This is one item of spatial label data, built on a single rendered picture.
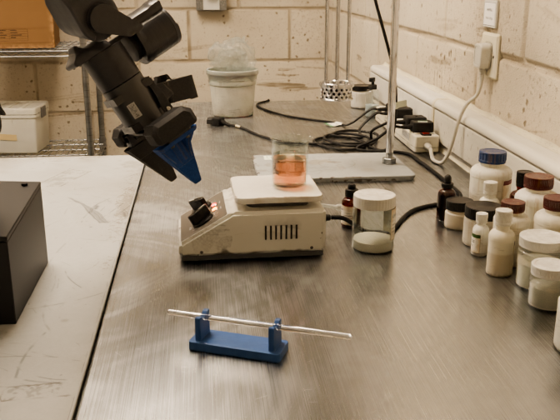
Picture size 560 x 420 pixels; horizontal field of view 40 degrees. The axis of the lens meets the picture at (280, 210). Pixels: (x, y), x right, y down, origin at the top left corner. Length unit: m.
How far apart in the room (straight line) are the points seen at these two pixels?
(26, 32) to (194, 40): 0.74
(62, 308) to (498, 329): 0.50
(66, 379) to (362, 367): 0.29
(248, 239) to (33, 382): 0.38
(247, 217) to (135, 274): 0.17
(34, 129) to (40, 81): 0.36
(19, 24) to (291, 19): 1.16
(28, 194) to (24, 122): 2.30
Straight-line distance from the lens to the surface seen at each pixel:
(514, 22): 1.48
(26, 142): 3.33
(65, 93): 3.58
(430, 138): 1.70
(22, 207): 0.96
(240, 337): 0.82
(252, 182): 1.11
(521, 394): 0.77
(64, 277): 1.04
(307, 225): 1.04
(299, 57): 3.54
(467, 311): 0.93
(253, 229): 1.04
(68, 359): 0.82
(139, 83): 1.01
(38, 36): 3.21
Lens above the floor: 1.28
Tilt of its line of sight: 17 degrees down
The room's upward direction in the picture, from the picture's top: straight up
